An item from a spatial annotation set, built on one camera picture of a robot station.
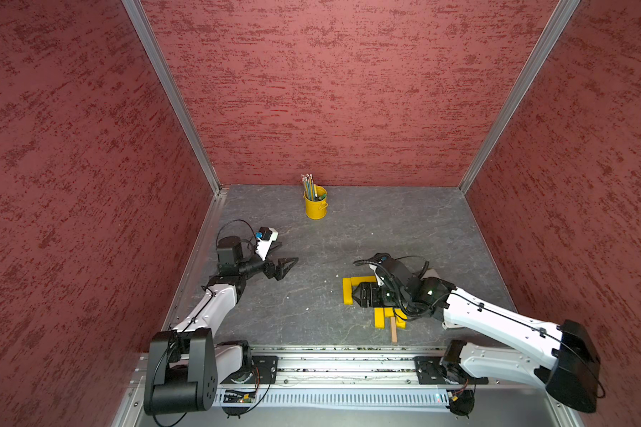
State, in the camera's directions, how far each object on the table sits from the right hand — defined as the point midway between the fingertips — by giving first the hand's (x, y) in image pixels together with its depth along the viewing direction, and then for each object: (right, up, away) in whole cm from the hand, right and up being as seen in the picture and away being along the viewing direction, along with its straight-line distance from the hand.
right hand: (362, 302), depth 77 cm
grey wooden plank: (+27, +5, +15) cm, 31 cm away
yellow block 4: (+13, -8, +5) cm, 16 cm away
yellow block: (-4, 0, +10) cm, 11 cm away
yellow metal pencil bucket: (-15, +28, +30) cm, 43 cm away
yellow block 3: (0, +2, +15) cm, 16 cm away
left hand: (-23, +13, +6) cm, 27 cm away
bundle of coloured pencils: (-18, +37, +24) cm, 48 cm away
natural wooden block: (+10, -10, +4) cm, 15 cm away
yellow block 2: (+6, -7, +6) cm, 11 cm away
